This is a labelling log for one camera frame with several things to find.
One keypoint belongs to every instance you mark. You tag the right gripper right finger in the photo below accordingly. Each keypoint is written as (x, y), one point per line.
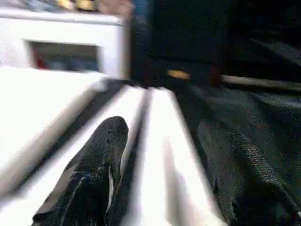
(254, 188)

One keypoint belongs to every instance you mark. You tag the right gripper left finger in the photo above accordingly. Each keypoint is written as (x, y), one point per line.
(94, 179)

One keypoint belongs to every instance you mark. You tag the white plastic table leg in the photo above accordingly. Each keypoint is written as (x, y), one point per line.
(127, 99)
(160, 165)

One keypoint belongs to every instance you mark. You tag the black work mat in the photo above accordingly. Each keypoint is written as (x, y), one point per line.
(273, 122)

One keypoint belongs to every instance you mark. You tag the white plastic table top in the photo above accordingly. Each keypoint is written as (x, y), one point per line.
(28, 117)

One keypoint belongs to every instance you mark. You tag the white cabinet with glass doors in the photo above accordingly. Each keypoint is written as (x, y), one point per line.
(110, 47)

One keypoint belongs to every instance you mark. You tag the small yellow tag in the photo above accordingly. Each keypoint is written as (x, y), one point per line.
(178, 74)

